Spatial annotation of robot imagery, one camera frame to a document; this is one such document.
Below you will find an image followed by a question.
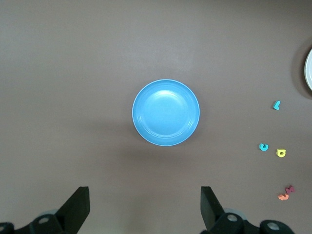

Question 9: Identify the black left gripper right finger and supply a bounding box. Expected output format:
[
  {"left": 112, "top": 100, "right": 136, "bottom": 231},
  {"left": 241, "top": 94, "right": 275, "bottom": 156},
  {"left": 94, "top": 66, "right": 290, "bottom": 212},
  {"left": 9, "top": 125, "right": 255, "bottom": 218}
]
[{"left": 201, "top": 186, "right": 293, "bottom": 234}]

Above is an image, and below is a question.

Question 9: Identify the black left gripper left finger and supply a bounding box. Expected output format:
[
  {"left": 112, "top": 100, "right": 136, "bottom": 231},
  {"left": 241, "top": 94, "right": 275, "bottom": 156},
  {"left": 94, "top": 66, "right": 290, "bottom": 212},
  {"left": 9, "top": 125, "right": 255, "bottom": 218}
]
[{"left": 0, "top": 186, "right": 90, "bottom": 234}]

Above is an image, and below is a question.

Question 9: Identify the blue plate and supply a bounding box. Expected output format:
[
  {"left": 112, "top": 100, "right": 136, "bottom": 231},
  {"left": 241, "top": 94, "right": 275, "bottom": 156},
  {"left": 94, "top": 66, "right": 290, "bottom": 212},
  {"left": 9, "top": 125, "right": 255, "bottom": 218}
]
[{"left": 132, "top": 79, "right": 201, "bottom": 147}]

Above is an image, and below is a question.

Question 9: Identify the brown table cover sheet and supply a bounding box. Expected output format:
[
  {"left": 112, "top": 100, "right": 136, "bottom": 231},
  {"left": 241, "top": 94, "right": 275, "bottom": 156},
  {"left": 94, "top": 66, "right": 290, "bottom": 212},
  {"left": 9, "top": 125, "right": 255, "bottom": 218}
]
[{"left": 0, "top": 0, "right": 312, "bottom": 234}]

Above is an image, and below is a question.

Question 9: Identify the beige plate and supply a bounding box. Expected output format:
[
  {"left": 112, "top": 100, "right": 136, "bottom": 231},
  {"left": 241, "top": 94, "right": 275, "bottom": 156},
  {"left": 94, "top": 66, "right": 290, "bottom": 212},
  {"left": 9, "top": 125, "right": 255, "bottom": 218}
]
[{"left": 304, "top": 47, "right": 312, "bottom": 92}]

